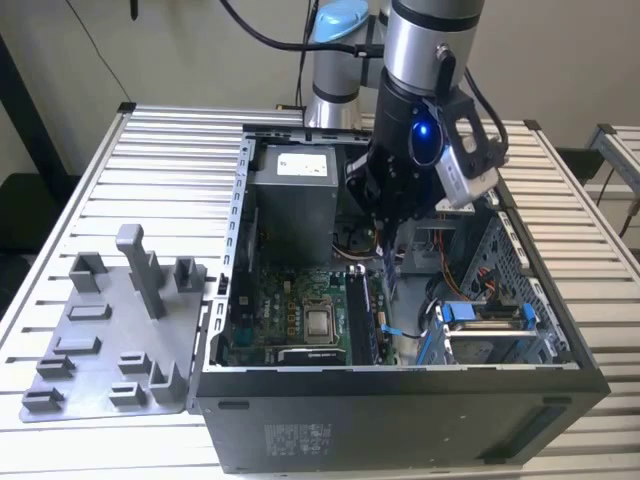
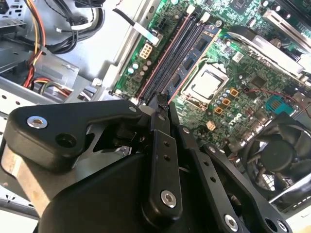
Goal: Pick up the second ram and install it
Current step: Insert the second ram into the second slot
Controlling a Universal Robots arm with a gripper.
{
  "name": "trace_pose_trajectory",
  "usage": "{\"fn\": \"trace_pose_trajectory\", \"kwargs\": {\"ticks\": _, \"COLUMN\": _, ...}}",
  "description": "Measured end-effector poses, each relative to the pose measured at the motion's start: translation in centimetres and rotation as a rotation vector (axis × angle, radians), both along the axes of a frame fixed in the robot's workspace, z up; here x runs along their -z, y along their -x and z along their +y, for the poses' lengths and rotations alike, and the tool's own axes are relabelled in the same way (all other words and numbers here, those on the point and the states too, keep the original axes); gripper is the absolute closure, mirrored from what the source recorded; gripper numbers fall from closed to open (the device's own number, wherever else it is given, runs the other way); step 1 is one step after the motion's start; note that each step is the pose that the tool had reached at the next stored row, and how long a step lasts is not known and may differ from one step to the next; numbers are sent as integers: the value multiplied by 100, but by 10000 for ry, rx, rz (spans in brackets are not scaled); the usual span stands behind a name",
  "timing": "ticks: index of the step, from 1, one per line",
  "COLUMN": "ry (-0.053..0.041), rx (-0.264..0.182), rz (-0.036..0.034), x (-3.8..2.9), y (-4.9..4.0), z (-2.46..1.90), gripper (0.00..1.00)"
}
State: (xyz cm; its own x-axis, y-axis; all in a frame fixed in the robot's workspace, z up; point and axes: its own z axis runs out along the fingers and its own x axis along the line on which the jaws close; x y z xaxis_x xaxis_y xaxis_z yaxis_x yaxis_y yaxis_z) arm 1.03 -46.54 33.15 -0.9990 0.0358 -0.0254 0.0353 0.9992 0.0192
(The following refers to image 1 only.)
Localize dark blue RAM stick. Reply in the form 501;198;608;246
382;232;401;304
364;273;384;365

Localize black RAM slot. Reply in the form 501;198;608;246
353;273;368;365
347;273;360;365
359;273;375;365

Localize grey metal drive cage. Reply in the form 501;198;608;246
394;199;500;274

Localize grey power supply unit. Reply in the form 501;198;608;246
247;144;346;266

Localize CPU socket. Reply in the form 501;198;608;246
299;297;339;346

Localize blue disk carrier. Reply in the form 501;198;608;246
419;301;540;366

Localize green motherboard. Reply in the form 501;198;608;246
219;267;401;367

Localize silver CPU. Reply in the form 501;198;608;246
304;309;335;345

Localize metal slat side table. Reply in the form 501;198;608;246
584;122;640;201

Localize metal disk bay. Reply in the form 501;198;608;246
417;299;571;369

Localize black graphics card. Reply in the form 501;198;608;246
269;346;350;368

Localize black open PC case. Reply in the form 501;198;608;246
191;122;612;475

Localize grey plastic parts rack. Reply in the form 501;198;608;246
18;223;209;424

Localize black metal stand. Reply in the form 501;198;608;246
0;32;76;251

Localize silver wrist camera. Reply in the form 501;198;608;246
434;132;501;209

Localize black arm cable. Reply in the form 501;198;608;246
219;0;389;57

